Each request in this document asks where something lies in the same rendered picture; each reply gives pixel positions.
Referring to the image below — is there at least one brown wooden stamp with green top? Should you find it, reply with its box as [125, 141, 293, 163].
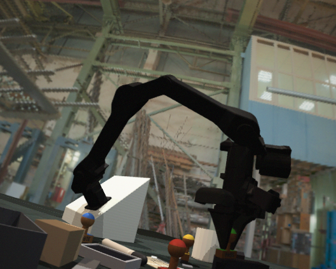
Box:
[214, 228, 237, 263]

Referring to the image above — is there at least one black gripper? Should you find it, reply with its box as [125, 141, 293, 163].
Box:
[195, 167, 265, 250]

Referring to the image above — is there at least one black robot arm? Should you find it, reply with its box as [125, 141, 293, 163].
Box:
[71, 74, 292, 214]

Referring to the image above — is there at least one brown stamp with yellow top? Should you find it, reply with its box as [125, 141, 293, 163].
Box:
[180, 235, 194, 265]

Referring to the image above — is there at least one brown cardboard box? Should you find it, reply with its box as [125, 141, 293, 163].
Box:
[35, 219, 85, 267]

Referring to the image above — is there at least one brown rubber stamp with blue-topped knob handle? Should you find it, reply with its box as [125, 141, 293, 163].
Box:
[81, 213, 95, 244]

